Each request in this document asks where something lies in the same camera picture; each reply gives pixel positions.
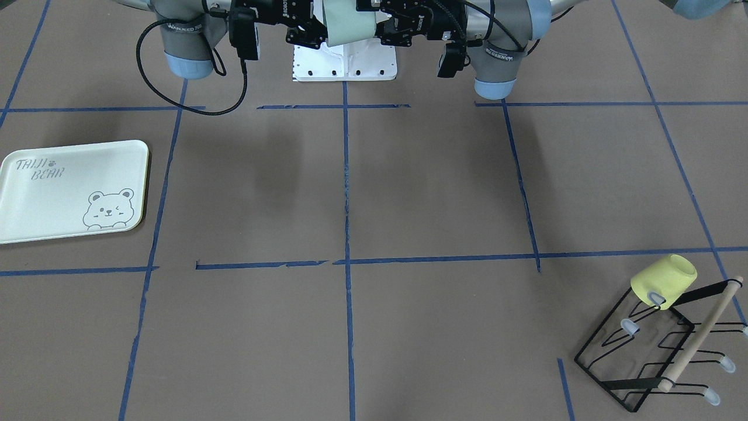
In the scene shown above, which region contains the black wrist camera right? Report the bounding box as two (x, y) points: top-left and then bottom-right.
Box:
(228, 8), (259, 61)

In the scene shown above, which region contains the yellow cup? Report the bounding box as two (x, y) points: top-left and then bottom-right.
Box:
(630, 254), (698, 310)

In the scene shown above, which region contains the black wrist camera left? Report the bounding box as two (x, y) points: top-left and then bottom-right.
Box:
(437, 41), (470, 79)

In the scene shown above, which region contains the white bear tray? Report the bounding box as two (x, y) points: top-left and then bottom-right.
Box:
(1, 140), (150, 244)

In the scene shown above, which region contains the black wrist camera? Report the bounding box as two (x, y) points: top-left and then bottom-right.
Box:
(437, 41), (470, 79)
(228, 8), (259, 61)

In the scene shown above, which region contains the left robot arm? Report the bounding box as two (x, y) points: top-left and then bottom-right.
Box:
(355, 1), (577, 99)

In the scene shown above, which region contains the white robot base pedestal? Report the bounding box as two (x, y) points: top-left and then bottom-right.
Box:
(292, 1), (398, 82)

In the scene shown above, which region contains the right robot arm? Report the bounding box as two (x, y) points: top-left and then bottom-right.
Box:
(119, 1), (328, 80)

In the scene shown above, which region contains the green cup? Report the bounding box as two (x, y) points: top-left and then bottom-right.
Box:
(323, 1), (377, 46)

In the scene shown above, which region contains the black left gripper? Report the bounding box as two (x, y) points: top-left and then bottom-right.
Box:
(357, 1), (468, 49)

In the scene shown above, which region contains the black wire cup rack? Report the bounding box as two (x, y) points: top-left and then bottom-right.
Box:
(574, 277), (746, 412)

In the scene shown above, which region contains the black camera cable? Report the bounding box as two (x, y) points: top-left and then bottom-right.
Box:
(136, 18), (250, 116)

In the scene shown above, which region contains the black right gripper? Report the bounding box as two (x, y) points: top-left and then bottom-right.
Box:
(230, 1), (328, 50)

